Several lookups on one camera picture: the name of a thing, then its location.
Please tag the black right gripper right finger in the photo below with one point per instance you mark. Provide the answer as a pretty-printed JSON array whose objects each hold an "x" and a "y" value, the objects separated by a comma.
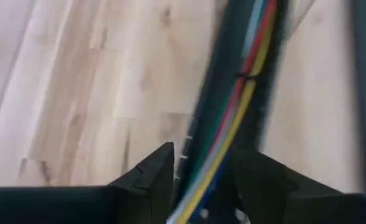
[{"x": 294, "y": 202}]

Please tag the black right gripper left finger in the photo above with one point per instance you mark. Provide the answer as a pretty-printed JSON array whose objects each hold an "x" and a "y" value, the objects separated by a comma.
[{"x": 77, "y": 205}]

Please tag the black zip tie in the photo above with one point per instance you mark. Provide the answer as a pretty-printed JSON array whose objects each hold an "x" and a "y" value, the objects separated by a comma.
[{"x": 246, "y": 75}]

